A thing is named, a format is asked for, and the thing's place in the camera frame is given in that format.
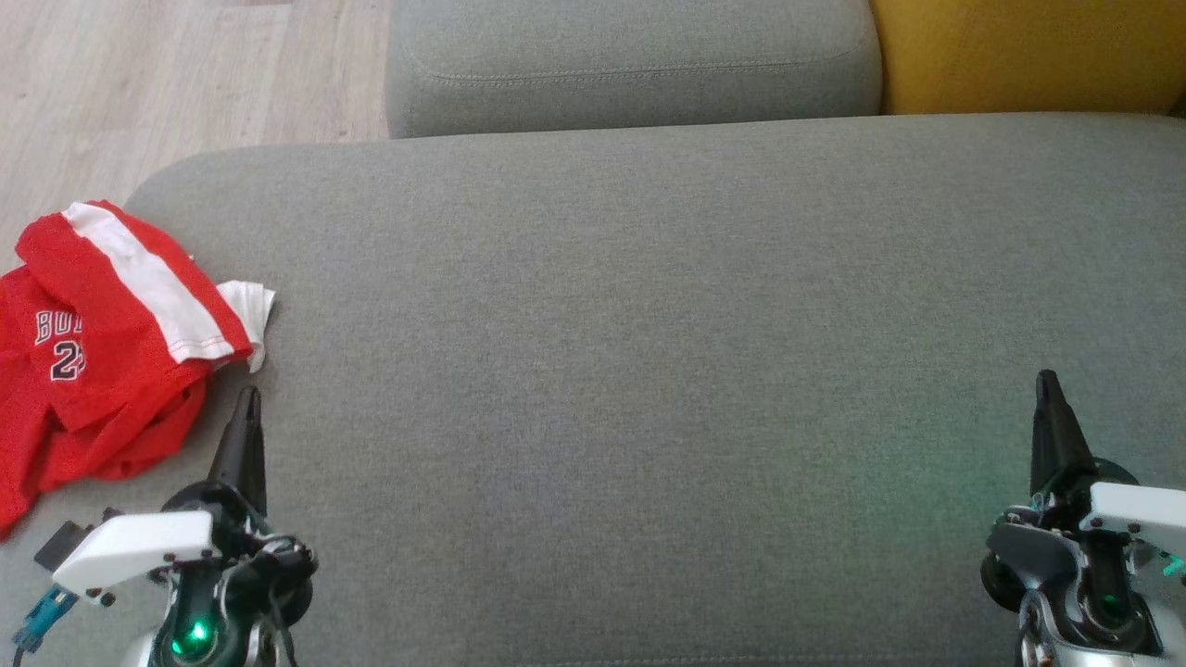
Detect left blue-plug black cable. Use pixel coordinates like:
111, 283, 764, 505
11, 584, 81, 655

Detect red Bulls basketball jersey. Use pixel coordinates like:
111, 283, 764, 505
0, 264, 277, 540

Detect grey sofa back cushion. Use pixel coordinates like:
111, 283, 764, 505
385, 0, 884, 140

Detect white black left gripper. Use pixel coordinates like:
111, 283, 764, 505
51, 386, 318, 633

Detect yellow sofa cushion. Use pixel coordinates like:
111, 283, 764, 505
869, 0, 1186, 117

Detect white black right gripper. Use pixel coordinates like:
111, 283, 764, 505
980, 370, 1186, 614

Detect red shorts with white stripe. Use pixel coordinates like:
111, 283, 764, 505
16, 199, 257, 434

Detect grey sofa seat cushion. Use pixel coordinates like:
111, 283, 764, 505
0, 111, 1186, 667

